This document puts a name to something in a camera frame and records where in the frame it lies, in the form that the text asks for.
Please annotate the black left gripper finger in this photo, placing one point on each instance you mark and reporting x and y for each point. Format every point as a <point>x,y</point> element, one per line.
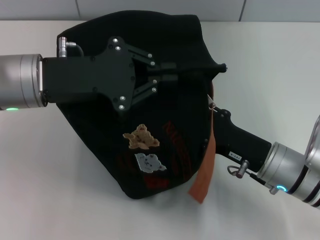
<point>165,78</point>

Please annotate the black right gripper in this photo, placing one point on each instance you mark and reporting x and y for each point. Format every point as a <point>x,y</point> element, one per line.
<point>240,145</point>

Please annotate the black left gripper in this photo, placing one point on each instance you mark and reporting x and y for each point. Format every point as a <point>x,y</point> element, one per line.
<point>85,77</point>

